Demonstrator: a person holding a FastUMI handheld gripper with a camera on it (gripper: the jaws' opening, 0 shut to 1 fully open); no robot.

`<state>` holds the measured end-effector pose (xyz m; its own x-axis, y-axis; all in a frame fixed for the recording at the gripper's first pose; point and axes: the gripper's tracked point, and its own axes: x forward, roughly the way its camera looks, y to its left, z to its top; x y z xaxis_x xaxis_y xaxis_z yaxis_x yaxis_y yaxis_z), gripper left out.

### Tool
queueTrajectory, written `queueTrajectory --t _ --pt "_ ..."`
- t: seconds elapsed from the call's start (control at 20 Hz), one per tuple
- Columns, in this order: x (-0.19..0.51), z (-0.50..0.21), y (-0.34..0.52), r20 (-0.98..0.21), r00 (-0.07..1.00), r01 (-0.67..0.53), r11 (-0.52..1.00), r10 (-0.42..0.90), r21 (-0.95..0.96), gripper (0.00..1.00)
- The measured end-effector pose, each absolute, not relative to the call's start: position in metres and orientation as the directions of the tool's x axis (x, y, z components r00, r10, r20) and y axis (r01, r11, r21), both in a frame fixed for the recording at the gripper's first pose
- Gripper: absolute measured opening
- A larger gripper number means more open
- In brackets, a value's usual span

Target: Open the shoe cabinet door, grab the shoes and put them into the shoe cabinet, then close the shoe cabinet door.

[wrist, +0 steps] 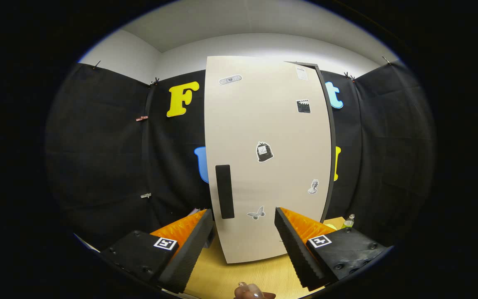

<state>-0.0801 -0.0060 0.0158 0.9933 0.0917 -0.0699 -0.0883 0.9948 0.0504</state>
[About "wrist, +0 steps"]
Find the grey shoe cabinet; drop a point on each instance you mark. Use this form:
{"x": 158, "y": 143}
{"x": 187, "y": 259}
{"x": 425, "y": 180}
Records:
{"x": 333, "y": 137}

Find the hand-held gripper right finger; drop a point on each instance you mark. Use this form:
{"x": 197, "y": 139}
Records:
{"x": 295, "y": 249}

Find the beige shoe cabinet door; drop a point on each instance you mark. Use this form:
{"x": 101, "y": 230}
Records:
{"x": 264, "y": 124}

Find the white book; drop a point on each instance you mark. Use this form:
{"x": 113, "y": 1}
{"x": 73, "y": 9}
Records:
{"x": 194, "y": 212}

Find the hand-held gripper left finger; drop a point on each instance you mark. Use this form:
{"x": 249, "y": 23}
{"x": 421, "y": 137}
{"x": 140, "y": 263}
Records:
{"x": 189, "y": 253}

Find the red clothespin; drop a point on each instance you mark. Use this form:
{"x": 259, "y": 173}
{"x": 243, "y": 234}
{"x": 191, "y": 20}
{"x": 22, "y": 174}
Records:
{"x": 142, "y": 118}

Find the small clear plastic bottle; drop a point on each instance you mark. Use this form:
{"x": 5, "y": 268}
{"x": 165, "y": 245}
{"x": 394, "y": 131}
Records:
{"x": 349, "y": 222}

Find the black backdrop cloth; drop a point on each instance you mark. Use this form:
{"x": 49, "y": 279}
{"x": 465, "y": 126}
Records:
{"x": 98, "y": 145}

